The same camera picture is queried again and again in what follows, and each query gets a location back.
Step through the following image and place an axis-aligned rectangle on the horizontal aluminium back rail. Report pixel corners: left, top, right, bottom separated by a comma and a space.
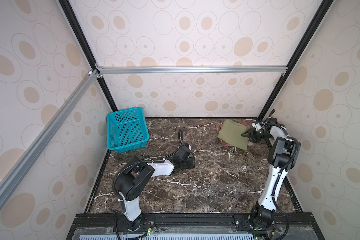
99, 66, 288, 74

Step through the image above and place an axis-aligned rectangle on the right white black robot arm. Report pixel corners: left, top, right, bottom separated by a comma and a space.
242, 109, 301, 231

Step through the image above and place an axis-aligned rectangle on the red plaid skirt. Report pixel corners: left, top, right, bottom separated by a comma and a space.
215, 119, 256, 148

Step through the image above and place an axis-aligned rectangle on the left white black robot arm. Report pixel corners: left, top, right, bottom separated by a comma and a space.
112, 129, 195, 222

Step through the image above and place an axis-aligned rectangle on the diagonal aluminium left rail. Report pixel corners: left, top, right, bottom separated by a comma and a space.
0, 69, 99, 210

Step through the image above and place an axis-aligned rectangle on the teal plastic basket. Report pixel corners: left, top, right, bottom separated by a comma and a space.
107, 107, 150, 153

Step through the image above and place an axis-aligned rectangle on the olive green skirt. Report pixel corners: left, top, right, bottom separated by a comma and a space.
217, 118, 250, 151

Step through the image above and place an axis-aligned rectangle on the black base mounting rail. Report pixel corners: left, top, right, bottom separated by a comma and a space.
67, 212, 324, 240

